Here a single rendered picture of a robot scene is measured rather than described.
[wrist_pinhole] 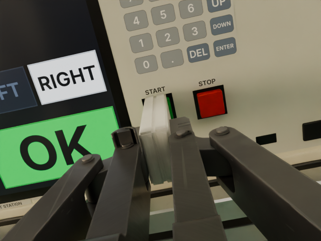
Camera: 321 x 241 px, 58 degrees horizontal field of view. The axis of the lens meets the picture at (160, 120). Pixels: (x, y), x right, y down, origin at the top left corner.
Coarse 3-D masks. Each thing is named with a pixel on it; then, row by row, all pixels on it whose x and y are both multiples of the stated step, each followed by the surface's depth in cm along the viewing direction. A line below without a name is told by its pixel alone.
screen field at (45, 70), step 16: (32, 64) 20; (48, 64) 20; (64, 64) 20; (80, 64) 20; (96, 64) 20; (0, 80) 21; (16, 80) 21; (32, 80) 21; (48, 80) 21; (64, 80) 21; (80, 80) 21; (96, 80) 21; (0, 96) 21; (16, 96) 21; (32, 96) 21; (48, 96) 21; (64, 96) 21; (80, 96) 21; (0, 112) 22
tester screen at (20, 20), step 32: (0, 0) 19; (32, 0) 19; (64, 0) 19; (0, 32) 20; (32, 32) 20; (64, 32) 20; (0, 64) 20; (96, 96) 21; (0, 128) 22; (0, 192) 24
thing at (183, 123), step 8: (176, 120) 17; (184, 120) 17; (176, 128) 16; (184, 128) 15; (200, 144) 13; (208, 144) 13; (200, 152) 13; (208, 152) 13; (216, 152) 13; (208, 160) 13; (216, 160) 13; (224, 160) 13; (208, 168) 13; (216, 168) 13; (224, 168) 13
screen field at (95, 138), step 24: (48, 120) 22; (72, 120) 22; (96, 120) 22; (0, 144) 23; (24, 144) 23; (48, 144) 23; (72, 144) 23; (96, 144) 23; (0, 168) 23; (24, 168) 23; (48, 168) 23
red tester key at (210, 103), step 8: (200, 96) 21; (208, 96) 21; (216, 96) 21; (200, 104) 21; (208, 104) 21; (216, 104) 21; (200, 112) 21; (208, 112) 21; (216, 112) 21; (224, 112) 21
